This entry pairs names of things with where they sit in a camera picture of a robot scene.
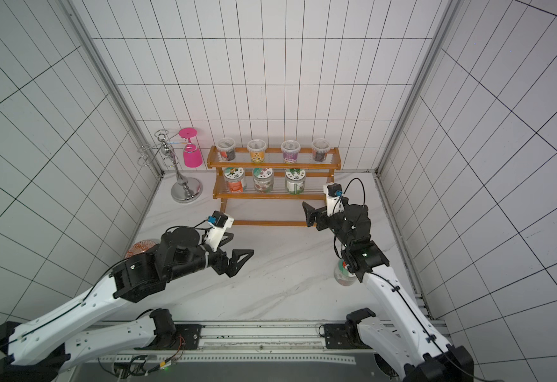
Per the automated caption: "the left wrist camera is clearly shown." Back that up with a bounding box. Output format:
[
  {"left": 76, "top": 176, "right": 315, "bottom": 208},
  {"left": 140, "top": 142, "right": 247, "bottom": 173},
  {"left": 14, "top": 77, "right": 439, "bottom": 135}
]
[{"left": 204, "top": 211, "right": 234, "bottom": 251}]

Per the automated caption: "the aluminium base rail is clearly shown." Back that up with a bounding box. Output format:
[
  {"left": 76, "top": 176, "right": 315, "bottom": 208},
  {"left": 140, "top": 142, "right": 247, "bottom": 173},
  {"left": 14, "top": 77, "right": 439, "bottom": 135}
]
[{"left": 70, "top": 318, "right": 451, "bottom": 366}]

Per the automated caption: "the jar with flower lid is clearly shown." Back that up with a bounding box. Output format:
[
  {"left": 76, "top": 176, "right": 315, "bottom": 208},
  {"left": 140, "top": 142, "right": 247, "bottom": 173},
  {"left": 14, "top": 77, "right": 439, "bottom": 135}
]
[{"left": 224, "top": 167, "right": 246, "bottom": 194}]

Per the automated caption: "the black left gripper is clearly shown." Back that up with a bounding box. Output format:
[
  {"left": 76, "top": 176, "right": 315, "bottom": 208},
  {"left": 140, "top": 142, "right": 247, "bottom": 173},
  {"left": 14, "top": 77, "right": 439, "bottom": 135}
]
[{"left": 168, "top": 234, "right": 254, "bottom": 280}]

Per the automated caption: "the orange wooden tiered shelf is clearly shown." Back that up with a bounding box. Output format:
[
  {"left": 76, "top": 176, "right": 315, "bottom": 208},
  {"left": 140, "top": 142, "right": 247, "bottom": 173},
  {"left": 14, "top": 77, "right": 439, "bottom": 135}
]
[{"left": 206, "top": 146, "right": 342, "bottom": 213}]

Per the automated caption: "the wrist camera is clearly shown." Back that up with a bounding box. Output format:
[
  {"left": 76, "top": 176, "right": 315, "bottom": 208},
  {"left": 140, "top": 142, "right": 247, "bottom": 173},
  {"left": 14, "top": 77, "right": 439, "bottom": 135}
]
[
  {"left": 204, "top": 211, "right": 234, "bottom": 251},
  {"left": 323, "top": 182, "right": 344, "bottom": 216}
]

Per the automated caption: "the pink plastic wine glass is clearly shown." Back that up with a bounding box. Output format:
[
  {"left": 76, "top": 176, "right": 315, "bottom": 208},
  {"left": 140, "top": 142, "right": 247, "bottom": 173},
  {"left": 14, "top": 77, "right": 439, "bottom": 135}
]
[{"left": 178, "top": 127, "right": 204, "bottom": 169}]

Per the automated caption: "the jar with pink floral lid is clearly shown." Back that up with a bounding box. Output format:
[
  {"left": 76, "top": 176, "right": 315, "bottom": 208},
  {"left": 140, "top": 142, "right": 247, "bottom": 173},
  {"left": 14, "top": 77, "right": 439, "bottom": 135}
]
[{"left": 252, "top": 167, "right": 275, "bottom": 193}]

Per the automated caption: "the clear cup with dark seeds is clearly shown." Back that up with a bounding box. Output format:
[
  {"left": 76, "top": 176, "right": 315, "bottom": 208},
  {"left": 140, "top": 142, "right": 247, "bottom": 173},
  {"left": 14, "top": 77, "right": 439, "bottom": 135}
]
[{"left": 216, "top": 138, "right": 236, "bottom": 162}]

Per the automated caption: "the jar with green tree lid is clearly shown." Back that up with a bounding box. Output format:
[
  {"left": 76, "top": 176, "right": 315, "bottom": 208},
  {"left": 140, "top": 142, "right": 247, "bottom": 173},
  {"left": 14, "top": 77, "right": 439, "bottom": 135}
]
[{"left": 285, "top": 168, "right": 306, "bottom": 195}]

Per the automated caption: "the small clear seed cup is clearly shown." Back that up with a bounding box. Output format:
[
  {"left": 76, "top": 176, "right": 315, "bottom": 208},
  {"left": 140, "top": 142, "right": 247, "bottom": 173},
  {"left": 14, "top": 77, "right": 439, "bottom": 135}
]
[{"left": 312, "top": 138, "right": 331, "bottom": 162}]

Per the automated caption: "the clear cup with yellow label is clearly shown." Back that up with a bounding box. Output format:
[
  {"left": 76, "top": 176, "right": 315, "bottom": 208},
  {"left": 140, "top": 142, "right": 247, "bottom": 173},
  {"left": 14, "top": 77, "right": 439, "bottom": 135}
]
[{"left": 246, "top": 139, "right": 267, "bottom": 164}]

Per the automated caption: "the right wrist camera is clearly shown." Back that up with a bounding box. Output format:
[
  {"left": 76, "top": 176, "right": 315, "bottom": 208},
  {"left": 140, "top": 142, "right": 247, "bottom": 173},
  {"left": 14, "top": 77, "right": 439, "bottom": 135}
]
[{"left": 323, "top": 182, "right": 344, "bottom": 216}]

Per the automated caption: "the clear cup with purple label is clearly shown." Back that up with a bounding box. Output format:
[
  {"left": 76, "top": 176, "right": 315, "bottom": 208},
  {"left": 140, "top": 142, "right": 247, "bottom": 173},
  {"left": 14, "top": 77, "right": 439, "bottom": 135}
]
[{"left": 281, "top": 140, "right": 301, "bottom": 164}]

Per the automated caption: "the jar with red strawberry lid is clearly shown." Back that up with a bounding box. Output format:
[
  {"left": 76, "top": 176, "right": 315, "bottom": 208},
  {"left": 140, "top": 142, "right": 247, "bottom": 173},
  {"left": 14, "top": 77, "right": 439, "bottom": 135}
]
[{"left": 333, "top": 259, "right": 358, "bottom": 287}]

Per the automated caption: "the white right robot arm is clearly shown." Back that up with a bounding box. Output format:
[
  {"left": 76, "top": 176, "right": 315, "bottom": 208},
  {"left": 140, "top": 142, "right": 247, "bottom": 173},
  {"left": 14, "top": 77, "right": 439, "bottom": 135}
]
[{"left": 302, "top": 202, "right": 474, "bottom": 381}]

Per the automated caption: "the silver glass holder stand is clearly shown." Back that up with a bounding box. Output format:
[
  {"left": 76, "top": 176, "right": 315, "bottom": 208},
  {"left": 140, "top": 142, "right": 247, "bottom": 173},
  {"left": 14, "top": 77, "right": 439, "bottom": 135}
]
[{"left": 138, "top": 129, "right": 203, "bottom": 204}]

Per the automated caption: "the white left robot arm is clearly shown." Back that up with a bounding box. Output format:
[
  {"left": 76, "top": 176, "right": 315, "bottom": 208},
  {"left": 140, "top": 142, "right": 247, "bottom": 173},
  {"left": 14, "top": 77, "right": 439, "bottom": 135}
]
[{"left": 0, "top": 226, "right": 254, "bottom": 381}]

